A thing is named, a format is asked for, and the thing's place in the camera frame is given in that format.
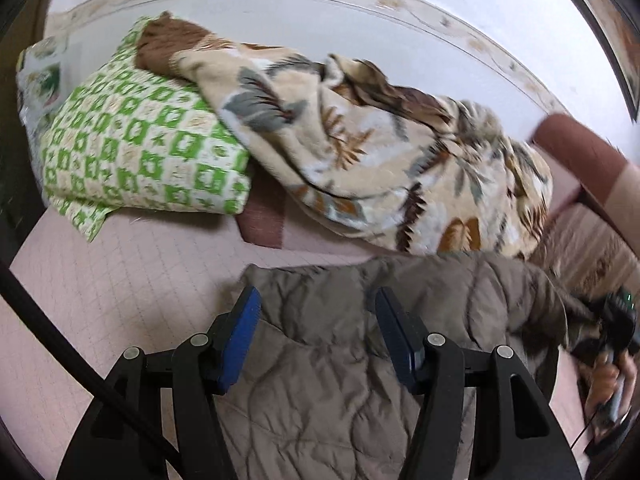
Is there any dark wooden cabinet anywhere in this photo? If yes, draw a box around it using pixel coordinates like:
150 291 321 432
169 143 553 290
0 0 51 266

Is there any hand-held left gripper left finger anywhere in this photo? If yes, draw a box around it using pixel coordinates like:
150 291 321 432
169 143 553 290
56 286 263 480

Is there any thick black cable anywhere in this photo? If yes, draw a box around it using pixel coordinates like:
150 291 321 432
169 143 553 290
0 259 183 468

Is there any green patterned pillow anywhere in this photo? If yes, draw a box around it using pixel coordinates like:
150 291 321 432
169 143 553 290
40 16 252 243

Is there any grey-brown quilted jacket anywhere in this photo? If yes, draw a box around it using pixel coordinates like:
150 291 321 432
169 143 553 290
212 250 608 480

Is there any large striped floral sofa cushion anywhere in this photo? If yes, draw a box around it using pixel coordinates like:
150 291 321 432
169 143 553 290
529 204 640 306

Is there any white floral pillow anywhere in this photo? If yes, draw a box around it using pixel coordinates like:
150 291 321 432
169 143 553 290
15 35 68 161

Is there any leaf printed blanket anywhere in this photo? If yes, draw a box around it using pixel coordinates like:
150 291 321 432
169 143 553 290
134 11 555 262

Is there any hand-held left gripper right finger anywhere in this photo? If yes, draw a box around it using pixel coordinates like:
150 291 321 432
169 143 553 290
375 287 583 480

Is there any thin black cable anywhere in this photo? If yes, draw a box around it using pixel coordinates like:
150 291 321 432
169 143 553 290
569 410 601 453

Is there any person's right hand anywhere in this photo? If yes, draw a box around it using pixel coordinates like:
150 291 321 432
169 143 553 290
584 349 640 425

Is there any pink brown bolster cushion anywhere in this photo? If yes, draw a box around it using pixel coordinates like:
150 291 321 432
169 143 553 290
236 189 393 263

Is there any dark door frame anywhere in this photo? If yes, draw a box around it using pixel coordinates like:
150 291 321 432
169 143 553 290
545 0 640 123

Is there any pink quilted cover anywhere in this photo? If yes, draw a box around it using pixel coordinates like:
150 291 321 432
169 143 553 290
0 200 593 480

